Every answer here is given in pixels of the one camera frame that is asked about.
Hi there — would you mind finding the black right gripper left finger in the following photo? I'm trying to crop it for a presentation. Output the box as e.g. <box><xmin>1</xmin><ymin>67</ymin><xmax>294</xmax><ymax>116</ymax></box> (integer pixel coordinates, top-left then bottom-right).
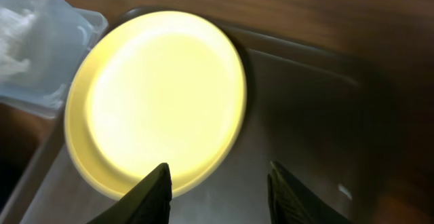
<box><xmin>89</xmin><ymin>163</ymin><xmax>172</xmax><ymax>224</ymax></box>

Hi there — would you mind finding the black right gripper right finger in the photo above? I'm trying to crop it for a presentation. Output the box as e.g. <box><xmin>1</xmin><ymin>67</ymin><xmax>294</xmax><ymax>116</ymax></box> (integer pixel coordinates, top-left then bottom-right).
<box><xmin>267</xmin><ymin>161</ymin><xmax>351</xmax><ymax>224</ymax></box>

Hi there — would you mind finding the yellow plate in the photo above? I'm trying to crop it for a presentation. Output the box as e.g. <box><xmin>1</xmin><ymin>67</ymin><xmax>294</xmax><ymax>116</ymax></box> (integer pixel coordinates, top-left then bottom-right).
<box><xmin>64</xmin><ymin>11</ymin><xmax>247</xmax><ymax>200</ymax></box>

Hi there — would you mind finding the white tissue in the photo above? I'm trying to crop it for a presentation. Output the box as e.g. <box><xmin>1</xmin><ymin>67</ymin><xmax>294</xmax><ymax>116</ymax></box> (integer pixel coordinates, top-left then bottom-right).
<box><xmin>1</xmin><ymin>7</ymin><xmax>38</xmax><ymax>81</ymax></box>

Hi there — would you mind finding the clear plastic waste bin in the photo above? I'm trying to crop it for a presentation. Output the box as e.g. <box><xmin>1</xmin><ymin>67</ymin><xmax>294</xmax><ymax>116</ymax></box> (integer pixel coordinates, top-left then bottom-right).
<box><xmin>1</xmin><ymin>0</ymin><xmax>108</xmax><ymax>119</ymax></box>

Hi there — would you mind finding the dark brown serving tray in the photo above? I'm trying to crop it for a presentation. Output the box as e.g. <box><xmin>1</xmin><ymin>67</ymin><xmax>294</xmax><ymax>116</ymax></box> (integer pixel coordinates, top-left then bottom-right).
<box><xmin>1</xmin><ymin>20</ymin><xmax>369</xmax><ymax>223</ymax></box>

